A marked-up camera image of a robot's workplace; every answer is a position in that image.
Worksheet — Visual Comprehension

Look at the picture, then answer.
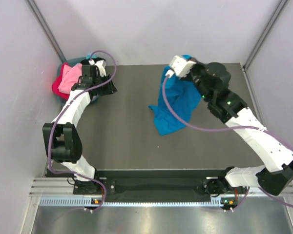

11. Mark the pink t shirt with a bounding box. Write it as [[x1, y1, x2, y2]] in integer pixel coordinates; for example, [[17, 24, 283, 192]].
[[59, 63, 82, 94]]

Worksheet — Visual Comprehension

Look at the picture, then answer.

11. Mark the grey slotted cable duct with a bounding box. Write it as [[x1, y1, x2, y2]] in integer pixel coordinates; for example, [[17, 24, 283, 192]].
[[40, 197, 234, 207]]

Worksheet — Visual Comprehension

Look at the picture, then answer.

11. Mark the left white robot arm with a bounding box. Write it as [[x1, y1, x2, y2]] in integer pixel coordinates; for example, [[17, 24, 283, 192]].
[[42, 56, 117, 194]]

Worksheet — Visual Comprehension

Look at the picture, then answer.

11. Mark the blue laundry basket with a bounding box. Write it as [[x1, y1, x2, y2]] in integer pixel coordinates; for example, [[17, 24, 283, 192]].
[[56, 57, 85, 105]]

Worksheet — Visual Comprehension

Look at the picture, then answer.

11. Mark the black t shirt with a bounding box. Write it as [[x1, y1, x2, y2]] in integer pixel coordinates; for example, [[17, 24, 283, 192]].
[[80, 57, 105, 65]]

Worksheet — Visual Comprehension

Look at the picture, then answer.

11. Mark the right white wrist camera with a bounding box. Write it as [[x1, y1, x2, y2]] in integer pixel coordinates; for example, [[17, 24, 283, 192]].
[[165, 56, 196, 78]]

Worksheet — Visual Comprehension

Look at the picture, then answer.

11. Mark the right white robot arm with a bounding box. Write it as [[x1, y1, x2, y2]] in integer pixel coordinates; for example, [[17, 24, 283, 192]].
[[188, 62, 293, 196]]

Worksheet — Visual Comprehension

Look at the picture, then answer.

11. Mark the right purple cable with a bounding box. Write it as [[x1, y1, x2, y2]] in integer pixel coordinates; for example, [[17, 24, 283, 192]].
[[160, 75, 293, 212]]

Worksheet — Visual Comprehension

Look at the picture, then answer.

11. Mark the aluminium rail frame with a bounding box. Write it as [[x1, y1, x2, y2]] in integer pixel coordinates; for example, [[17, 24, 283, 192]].
[[21, 178, 293, 234]]

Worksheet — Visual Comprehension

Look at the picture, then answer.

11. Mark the red t shirt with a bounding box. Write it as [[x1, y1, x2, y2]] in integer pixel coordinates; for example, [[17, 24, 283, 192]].
[[51, 62, 69, 101]]

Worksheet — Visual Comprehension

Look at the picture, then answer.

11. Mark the light blue t shirt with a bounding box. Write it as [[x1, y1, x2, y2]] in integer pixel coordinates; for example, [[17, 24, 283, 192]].
[[85, 54, 96, 59]]

